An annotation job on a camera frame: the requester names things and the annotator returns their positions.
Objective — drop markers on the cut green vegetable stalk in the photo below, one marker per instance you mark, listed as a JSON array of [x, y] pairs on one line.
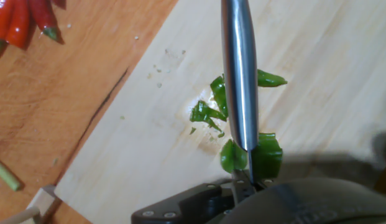
[[6, 175]]

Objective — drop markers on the green chili pepper pieces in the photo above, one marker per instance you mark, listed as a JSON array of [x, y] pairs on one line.
[[267, 155]]

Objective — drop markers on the wooden cutting board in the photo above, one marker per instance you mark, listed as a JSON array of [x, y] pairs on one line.
[[320, 77]]

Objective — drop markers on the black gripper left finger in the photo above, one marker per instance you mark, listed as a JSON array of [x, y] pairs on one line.
[[186, 208]]

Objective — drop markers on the loose red chili pepper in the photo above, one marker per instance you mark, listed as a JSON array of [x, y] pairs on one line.
[[59, 3], [43, 15], [1, 18], [18, 25]]

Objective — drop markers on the wooden peg dish rack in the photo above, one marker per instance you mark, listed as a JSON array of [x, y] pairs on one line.
[[40, 200]]

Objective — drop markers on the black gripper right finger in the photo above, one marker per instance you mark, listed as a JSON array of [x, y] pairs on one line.
[[264, 183]]

